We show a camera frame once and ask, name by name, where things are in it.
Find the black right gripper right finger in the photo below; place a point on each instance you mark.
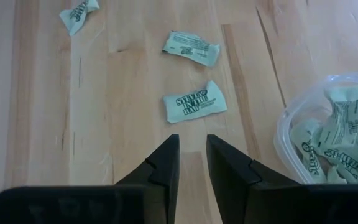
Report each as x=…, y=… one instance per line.
x=228, y=174

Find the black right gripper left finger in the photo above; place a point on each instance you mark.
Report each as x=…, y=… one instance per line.
x=160, y=174

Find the clear plastic container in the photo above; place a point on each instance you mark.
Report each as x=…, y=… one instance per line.
x=286, y=124

